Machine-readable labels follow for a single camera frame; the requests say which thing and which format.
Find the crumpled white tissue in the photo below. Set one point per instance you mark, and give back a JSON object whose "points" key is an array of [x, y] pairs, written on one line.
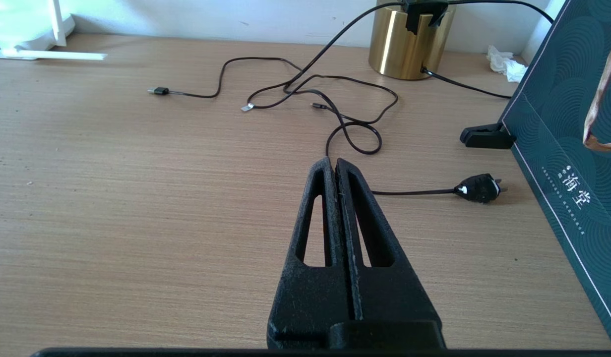
{"points": [[506, 64]]}

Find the white router with antennas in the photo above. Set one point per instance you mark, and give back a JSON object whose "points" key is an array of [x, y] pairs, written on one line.
{"points": [[23, 25]]}

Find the brass desk lamp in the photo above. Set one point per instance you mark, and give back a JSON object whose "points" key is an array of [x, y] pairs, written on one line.
{"points": [[404, 49]]}

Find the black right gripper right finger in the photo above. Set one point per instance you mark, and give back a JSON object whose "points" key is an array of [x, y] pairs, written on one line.
{"points": [[385, 292]]}

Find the black plastic clip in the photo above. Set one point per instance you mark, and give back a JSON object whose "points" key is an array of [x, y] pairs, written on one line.
{"points": [[486, 137]]}

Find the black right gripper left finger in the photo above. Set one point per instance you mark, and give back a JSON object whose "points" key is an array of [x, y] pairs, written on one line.
{"points": [[310, 297]]}

